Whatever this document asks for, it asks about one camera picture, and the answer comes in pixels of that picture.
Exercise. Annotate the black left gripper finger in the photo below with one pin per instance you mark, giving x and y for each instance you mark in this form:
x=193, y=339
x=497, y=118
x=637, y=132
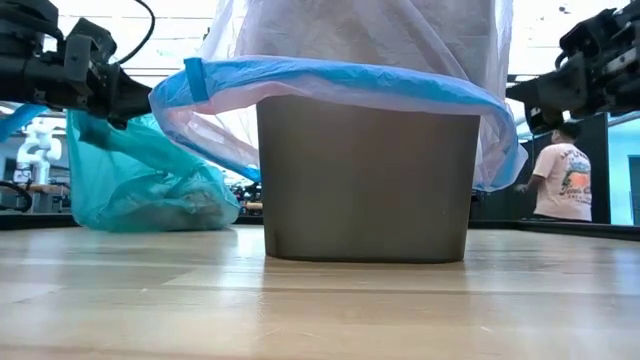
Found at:
x=132, y=100

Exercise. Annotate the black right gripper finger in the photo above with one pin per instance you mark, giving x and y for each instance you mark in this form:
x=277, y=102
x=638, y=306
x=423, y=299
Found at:
x=542, y=121
x=537, y=90

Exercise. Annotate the teal plastic trash bag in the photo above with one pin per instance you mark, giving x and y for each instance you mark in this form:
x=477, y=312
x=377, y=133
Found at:
x=140, y=185

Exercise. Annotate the dark grey trash bin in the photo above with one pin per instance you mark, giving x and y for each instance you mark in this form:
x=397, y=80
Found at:
x=367, y=185

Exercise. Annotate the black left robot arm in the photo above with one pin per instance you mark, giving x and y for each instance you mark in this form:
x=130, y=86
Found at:
x=25, y=20

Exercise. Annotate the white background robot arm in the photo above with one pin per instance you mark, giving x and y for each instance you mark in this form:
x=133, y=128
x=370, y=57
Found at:
x=35, y=145

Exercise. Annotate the person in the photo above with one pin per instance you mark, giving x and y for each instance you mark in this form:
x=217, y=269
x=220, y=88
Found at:
x=562, y=180

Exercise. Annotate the black partition panel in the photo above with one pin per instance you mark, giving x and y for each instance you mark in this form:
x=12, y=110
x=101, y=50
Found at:
x=597, y=165

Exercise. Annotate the background workbench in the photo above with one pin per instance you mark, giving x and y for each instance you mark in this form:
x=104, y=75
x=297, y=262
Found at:
x=50, y=192

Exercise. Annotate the wooden background table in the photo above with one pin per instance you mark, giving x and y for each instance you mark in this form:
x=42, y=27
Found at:
x=254, y=205

